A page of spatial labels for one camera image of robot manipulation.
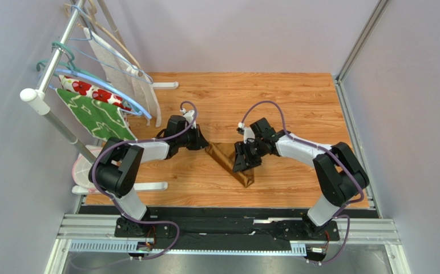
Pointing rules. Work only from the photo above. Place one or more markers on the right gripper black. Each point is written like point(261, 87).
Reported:
point(247, 154)

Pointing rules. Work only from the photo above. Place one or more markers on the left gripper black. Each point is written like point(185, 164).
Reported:
point(200, 142)

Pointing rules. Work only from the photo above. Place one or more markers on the brown satin napkin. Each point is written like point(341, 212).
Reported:
point(224, 155)

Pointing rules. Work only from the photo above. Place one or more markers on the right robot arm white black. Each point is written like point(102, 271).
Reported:
point(340, 175)

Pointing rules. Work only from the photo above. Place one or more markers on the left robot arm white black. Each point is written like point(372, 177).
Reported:
point(115, 169)

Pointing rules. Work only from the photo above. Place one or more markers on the light blue plastic hanger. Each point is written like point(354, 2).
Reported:
point(137, 108)

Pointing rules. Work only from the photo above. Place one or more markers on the green white patterned towel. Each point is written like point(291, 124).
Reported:
point(101, 120)

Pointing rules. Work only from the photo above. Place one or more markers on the beige grey hanging cloth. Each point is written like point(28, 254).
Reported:
point(139, 92)

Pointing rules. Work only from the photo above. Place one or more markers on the pink white mesh basket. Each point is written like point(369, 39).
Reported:
point(80, 172)

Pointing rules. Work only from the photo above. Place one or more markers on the red floral white cloth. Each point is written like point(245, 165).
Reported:
point(94, 92)

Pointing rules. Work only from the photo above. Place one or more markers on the teal plastic hanger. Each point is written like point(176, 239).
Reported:
point(70, 68)

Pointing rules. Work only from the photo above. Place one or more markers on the wooden hanger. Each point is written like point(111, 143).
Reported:
point(112, 32)

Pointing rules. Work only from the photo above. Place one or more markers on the white metal clothes rack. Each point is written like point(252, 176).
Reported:
point(34, 97)

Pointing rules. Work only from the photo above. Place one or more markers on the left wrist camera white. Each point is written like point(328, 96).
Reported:
point(190, 117)

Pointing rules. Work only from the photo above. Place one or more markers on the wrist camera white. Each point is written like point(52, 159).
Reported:
point(246, 132)
point(190, 117)

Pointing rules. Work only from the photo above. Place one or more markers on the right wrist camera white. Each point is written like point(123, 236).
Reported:
point(246, 132)

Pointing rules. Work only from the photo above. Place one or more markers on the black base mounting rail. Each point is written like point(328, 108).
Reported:
point(226, 229)

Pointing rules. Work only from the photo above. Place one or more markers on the thin blue wire hanger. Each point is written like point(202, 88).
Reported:
point(111, 59)

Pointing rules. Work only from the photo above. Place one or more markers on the aluminium corner frame post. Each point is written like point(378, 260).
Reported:
point(363, 37)

